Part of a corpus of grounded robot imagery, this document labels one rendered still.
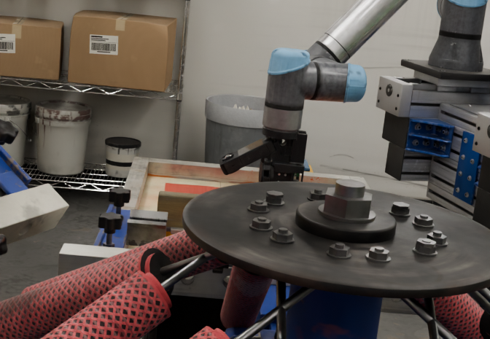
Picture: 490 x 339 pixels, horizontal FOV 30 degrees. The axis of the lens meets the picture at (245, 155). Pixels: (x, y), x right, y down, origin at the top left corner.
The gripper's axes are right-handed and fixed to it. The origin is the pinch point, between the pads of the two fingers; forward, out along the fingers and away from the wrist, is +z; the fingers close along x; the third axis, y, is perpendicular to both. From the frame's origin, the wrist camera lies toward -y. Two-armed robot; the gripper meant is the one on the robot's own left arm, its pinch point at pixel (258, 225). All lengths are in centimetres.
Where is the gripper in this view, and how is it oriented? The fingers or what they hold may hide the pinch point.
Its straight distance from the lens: 182.1
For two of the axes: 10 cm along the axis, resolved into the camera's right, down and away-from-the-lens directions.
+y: 9.9, 1.0, 0.6
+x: -0.3, -2.4, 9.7
